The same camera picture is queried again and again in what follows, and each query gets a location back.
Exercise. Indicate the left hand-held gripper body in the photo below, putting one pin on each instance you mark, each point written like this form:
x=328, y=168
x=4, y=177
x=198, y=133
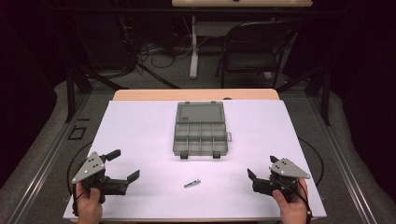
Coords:
x=90, y=169

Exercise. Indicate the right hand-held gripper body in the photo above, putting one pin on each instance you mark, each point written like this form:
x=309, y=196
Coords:
x=288, y=170

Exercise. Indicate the small metal screw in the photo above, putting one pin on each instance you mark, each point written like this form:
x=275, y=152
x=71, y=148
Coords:
x=191, y=183

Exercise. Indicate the grey plastic compartment box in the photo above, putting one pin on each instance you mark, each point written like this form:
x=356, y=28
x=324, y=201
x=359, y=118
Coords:
x=200, y=130

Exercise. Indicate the person's left hand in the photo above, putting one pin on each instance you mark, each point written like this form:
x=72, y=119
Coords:
x=89, y=208

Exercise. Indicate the person's right hand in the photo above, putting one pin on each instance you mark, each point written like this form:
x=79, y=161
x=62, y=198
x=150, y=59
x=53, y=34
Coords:
x=294, y=213

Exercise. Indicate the white table board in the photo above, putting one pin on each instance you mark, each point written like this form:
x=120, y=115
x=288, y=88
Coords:
x=143, y=137

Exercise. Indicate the black metal stand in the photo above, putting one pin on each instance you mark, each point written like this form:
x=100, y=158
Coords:
x=325, y=99
x=71, y=93

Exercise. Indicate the black folding chair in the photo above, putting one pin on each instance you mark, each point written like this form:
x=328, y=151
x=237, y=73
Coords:
x=252, y=59

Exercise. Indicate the white table leg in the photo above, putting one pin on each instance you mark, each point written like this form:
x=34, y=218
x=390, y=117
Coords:
x=194, y=62

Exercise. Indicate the aluminium floor rail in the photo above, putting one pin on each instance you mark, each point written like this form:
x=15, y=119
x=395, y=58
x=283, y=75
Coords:
x=46, y=161
x=342, y=161

